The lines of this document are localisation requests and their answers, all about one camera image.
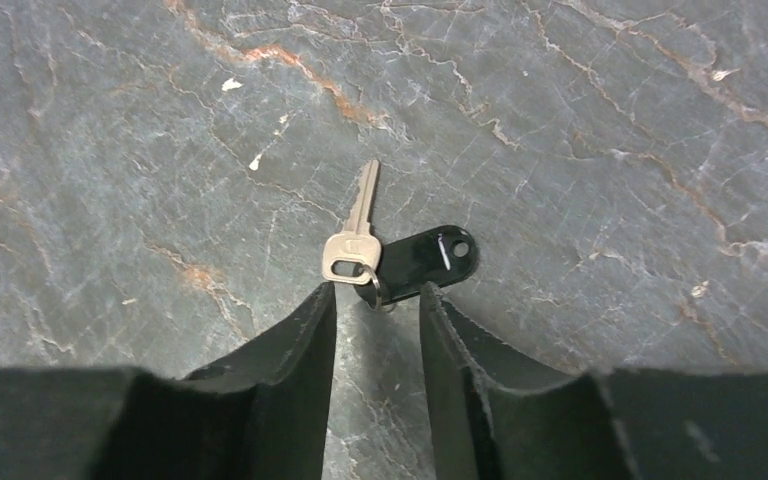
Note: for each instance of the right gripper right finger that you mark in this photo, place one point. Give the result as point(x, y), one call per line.
point(496, 413)

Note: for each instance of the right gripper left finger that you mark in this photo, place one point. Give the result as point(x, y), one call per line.
point(259, 412)

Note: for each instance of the black key tag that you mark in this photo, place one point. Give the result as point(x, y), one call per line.
point(444, 255)

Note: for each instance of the silver brass key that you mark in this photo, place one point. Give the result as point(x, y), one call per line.
point(355, 243)

